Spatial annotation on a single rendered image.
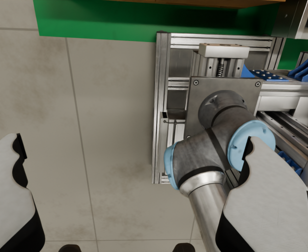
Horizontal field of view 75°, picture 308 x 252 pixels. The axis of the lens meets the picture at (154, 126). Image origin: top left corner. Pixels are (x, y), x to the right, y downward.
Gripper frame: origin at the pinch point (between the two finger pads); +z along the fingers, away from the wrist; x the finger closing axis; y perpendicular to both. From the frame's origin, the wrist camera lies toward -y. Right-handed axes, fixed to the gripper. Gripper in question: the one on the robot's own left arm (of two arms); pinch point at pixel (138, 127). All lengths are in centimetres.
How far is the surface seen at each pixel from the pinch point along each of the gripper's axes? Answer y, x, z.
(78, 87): 43, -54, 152
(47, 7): -13, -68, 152
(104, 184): 148, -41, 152
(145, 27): -2, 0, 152
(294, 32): -4, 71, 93
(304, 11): -13, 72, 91
